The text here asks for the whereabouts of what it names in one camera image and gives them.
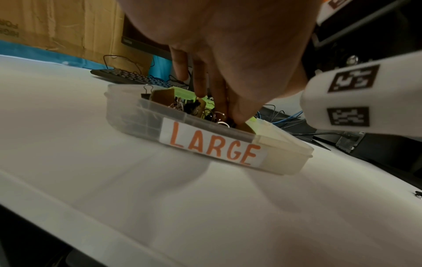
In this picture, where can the person's left hand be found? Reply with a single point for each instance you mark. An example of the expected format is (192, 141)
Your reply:
(230, 39)

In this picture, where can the green plastic tray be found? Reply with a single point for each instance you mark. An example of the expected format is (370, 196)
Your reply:
(184, 94)

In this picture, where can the pile of black binder clips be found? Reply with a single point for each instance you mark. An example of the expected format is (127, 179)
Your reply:
(184, 107)

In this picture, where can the brown cardboard piece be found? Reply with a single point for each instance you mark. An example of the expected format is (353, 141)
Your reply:
(164, 97)

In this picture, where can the black computer monitor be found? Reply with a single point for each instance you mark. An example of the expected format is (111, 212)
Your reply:
(138, 39)

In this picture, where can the black computer keyboard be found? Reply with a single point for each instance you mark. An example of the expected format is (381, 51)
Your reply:
(132, 77)

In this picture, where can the white block with orange marker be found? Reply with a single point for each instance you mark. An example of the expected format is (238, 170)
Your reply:
(333, 9)

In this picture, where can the clear plastic box with label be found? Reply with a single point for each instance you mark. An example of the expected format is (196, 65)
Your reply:
(211, 146)

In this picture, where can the small silver electronics box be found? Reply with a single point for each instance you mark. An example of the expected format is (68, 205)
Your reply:
(351, 140)

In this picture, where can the brown cardboard box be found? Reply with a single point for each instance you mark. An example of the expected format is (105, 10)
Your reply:
(59, 23)

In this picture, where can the teal sheet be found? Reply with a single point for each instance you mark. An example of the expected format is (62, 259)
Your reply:
(49, 55)

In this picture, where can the small black clip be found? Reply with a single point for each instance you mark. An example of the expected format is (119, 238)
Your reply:
(418, 195)

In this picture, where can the white wrist mount with markers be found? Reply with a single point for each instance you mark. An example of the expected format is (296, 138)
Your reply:
(366, 99)

